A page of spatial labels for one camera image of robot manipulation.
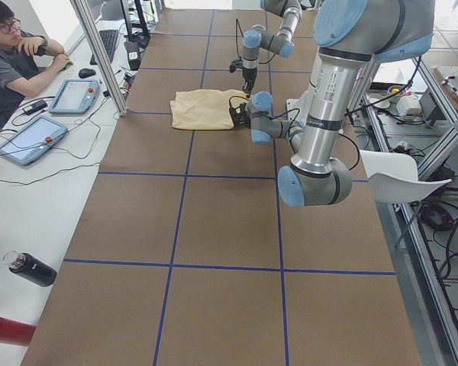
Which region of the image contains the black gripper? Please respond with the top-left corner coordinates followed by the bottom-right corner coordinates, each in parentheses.
top-left (240, 106), bottom-right (251, 128)
top-left (242, 68), bottom-right (256, 95)

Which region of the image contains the yellow long sleeve shirt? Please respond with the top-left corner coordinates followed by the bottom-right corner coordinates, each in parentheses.
top-left (170, 89), bottom-right (246, 130)

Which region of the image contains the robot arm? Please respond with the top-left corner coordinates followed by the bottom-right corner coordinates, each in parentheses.
top-left (243, 1), bottom-right (435, 207)
top-left (238, 0), bottom-right (302, 96)

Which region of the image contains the black keyboard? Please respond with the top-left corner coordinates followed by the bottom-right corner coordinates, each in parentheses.
top-left (99, 29), bottom-right (119, 62)

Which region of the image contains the white plastic chair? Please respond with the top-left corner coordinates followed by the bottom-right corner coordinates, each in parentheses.
top-left (360, 149), bottom-right (451, 214)

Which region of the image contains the black computer mouse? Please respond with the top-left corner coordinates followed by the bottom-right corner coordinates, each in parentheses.
top-left (78, 68), bottom-right (96, 79)

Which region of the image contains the upper blue teach pendant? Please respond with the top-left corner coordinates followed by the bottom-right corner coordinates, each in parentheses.
top-left (48, 79), bottom-right (99, 115)

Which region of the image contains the blue teach pendant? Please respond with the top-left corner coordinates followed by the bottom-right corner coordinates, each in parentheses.
top-left (48, 79), bottom-right (99, 115)
top-left (0, 116), bottom-right (69, 166)

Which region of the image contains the lower blue teach pendant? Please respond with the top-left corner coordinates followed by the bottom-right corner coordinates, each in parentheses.
top-left (0, 116), bottom-right (69, 166)

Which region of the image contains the seated person in grey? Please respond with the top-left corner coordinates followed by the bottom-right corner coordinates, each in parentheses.
top-left (0, 1), bottom-right (70, 128)

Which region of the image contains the black water bottle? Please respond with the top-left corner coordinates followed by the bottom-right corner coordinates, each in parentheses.
top-left (2, 251), bottom-right (57, 287)

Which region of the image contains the red water bottle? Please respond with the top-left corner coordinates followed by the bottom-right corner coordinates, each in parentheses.
top-left (0, 317), bottom-right (36, 346)

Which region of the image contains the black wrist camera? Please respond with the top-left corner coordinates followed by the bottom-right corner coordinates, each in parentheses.
top-left (229, 57), bottom-right (243, 73)
top-left (229, 100), bottom-right (247, 127)

